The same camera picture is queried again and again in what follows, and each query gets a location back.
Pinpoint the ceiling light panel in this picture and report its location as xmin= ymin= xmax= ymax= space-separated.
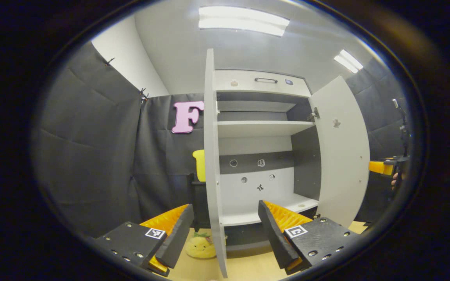
xmin=334 ymin=49 xmax=364 ymax=74
xmin=198 ymin=6 xmax=290 ymax=37

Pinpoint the black backdrop cloth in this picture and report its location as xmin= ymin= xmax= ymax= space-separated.
xmin=32 ymin=41 xmax=411 ymax=238

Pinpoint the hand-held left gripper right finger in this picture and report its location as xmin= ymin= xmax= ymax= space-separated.
xmin=258 ymin=200 xmax=362 ymax=276

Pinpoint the grey shoe cabinet door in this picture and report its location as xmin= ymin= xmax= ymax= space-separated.
xmin=188 ymin=49 xmax=229 ymax=278
xmin=309 ymin=75 xmax=371 ymax=229

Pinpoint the grey cabinet drawer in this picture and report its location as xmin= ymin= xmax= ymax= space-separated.
xmin=214 ymin=69 xmax=312 ymax=98

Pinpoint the yellow plush toy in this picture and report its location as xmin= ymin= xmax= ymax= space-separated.
xmin=185 ymin=232 xmax=227 ymax=259

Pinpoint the grey double-door shoe cabinet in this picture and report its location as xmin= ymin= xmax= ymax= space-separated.
xmin=214 ymin=69 xmax=323 ymax=252

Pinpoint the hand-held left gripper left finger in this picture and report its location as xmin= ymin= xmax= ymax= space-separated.
xmin=92 ymin=204 xmax=195 ymax=277

